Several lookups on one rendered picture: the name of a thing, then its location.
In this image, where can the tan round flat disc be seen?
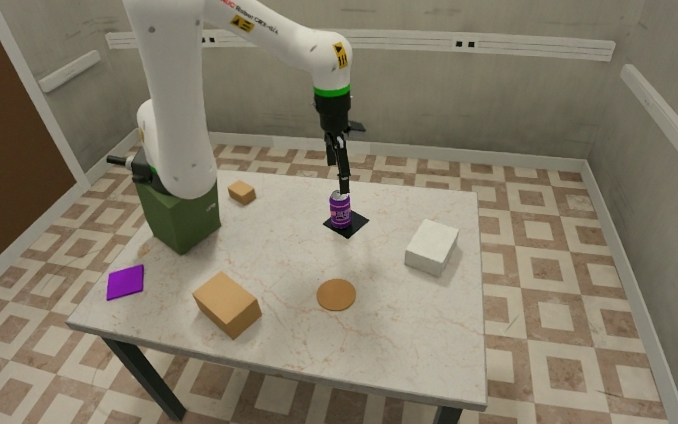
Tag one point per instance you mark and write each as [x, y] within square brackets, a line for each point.
[336, 295]

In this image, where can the tan cardboard box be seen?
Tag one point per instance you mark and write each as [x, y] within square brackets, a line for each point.
[232, 308]

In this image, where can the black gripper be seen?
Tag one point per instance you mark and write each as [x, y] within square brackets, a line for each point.
[337, 124]

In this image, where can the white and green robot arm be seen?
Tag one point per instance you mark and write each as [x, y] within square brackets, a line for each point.
[168, 34]

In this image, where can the small tan block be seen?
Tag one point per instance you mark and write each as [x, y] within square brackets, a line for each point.
[241, 192]

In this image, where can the purple drink can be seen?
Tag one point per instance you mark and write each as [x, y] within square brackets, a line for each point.
[340, 209]

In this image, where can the black square slate coaster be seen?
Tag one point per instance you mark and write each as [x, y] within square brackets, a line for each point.
[357, 221]

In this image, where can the purple flat square tile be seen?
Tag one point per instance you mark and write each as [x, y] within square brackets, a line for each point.
[125, 282]

